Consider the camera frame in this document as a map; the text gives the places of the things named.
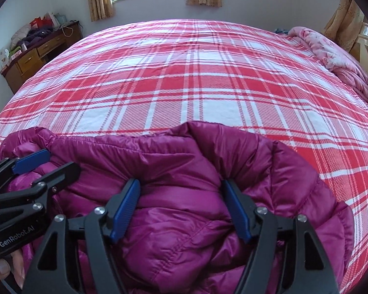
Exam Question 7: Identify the pale pink clothes pile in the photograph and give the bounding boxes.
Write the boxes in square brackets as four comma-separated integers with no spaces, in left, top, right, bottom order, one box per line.
[11,24,33,48]

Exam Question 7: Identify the red paper bag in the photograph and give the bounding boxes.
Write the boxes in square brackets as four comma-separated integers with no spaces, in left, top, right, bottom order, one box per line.
[29,14,54,28]

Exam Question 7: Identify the bed with red plaid sheet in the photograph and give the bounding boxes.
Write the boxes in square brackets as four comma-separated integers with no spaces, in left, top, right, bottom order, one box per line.
[0,18,368,294]

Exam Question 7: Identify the person's left hand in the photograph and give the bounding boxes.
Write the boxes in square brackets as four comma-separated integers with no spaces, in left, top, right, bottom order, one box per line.
[0,247,26,290]

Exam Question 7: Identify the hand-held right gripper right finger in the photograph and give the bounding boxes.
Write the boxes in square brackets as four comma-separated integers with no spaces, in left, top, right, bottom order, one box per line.
[222,179,339,294]

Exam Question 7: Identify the pink folded quilt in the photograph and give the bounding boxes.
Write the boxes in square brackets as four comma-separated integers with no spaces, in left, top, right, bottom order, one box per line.
[288,26,368,101]

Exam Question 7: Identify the pale blue bag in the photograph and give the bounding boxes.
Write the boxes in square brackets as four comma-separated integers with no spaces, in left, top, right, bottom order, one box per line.
[51,12,68,26]

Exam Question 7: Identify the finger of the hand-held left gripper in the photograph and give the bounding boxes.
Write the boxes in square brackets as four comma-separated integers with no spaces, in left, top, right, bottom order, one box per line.
[0,148,51,192]
[0,162,82,206]

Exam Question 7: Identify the brown wooden desk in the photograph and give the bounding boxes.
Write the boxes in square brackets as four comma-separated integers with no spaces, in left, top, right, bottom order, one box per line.
[0,21,83,94]

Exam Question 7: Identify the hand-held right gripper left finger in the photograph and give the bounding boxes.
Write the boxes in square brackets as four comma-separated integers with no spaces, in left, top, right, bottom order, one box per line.
[31,178,142,294]

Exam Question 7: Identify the white cable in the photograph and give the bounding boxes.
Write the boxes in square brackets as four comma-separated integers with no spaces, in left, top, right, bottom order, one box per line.
[61,21,77,37]

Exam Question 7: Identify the beige tied curtain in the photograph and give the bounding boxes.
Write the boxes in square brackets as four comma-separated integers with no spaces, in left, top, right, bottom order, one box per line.
[322,0,365,52]

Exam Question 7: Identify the magenta puffer jacket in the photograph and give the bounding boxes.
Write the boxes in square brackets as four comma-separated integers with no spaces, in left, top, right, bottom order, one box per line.
[0,121,355,294]

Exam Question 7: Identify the dark purple clothes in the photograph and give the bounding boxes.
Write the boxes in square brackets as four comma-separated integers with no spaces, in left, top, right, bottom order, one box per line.
[21,27,54,45]

